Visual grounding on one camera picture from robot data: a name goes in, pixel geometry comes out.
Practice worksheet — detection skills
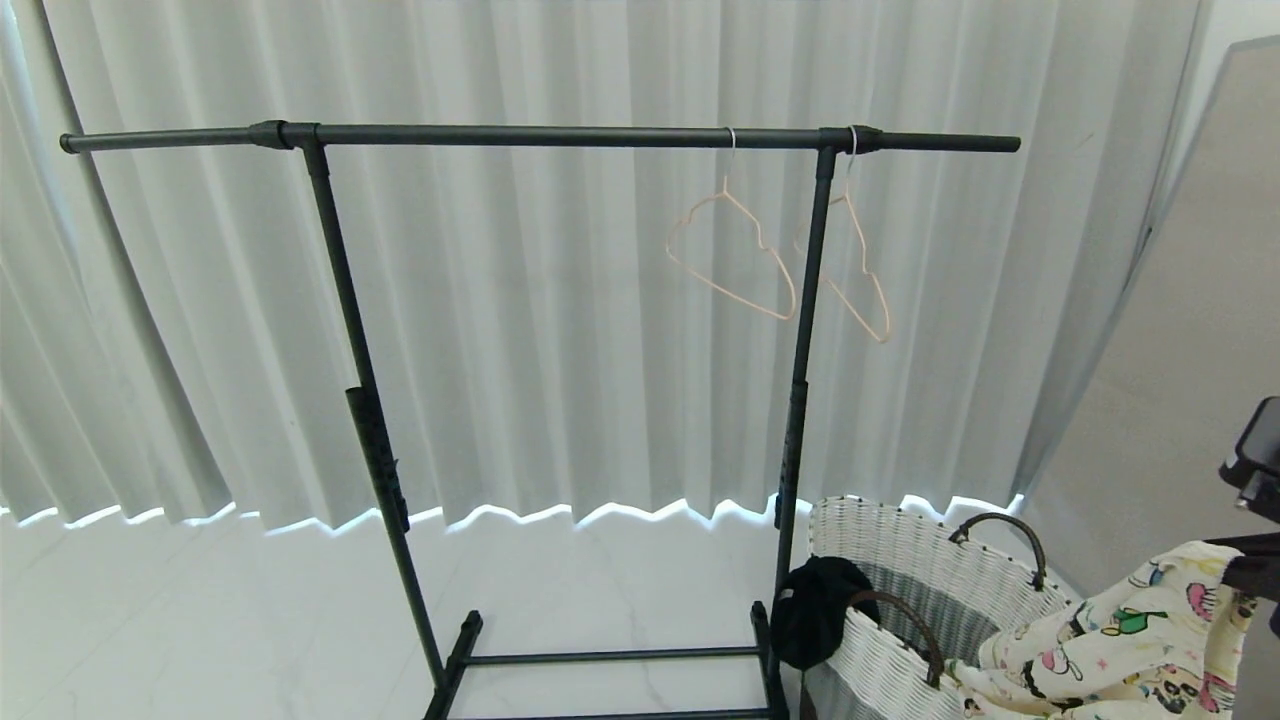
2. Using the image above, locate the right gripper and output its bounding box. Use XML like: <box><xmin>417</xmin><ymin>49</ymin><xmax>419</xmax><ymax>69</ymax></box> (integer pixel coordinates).
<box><xmin>1210</xmin><ymin>535</ymin><xmax>1280</xmax><ymax>641</ymax></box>

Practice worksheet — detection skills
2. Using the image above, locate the cream printed garment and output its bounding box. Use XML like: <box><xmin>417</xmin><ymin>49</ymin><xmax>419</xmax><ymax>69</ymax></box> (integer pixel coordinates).
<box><xmin>945</xmin><ymin>541</ymin><xmax>1259</xmax><ymax>720</ymax></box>

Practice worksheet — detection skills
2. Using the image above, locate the pink clothes hanger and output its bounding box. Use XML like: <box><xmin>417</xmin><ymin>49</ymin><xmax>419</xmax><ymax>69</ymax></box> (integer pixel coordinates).
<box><xmin>666</xmin><ymin>128</ymin><xmax>799</xmax><ymax>323</ymax></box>
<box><xmin>795</xmin><ymin>128</ymin><xmax>892</xmax><ymax>345</ymax></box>

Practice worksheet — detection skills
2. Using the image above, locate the white laundry basket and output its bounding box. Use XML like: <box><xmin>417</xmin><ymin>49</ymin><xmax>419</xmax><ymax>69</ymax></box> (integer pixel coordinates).
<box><xmin>800</xmin><ymin>495</ymin><xmax>1083</xmax><ymax>720</ymax></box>

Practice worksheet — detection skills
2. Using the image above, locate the black clothes rack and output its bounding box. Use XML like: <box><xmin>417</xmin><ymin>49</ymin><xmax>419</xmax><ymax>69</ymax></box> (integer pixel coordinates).
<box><xmin>60</xmin><ymin>120</ymin><xmax>1022</xmax><ymax>720</ymax></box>

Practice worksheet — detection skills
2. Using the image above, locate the black garment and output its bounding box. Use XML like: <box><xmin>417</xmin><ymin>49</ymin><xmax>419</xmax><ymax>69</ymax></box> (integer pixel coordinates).
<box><xmin>770</xmin><ymin>556</ymin><xmax>882</xmax><ymax>672</ymax></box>

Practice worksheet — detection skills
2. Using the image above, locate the white curtain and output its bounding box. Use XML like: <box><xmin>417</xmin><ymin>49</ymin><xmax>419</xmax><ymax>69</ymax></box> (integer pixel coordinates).
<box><xmin>0</xmin><ymin>0</ymin><xmax>1213</xmax><ymax>537</ymax></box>

